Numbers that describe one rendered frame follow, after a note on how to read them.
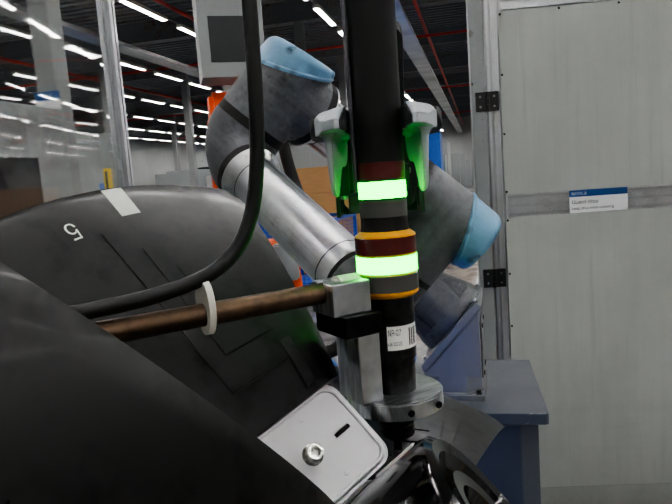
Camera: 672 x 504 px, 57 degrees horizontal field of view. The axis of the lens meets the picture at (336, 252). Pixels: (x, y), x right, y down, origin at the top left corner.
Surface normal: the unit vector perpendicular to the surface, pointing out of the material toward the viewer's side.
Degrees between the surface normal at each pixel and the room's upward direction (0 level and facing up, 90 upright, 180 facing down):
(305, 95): 111
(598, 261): 90
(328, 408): 48
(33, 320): 68
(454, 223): 93
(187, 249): 41
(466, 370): 90
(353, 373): 90
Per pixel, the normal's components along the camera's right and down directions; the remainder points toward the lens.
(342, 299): 0.52, 0.07
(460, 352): -0.25, 0.14
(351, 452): 0.18, -0.60
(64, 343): 0.83, -0.36
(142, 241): 0.35, -0.69
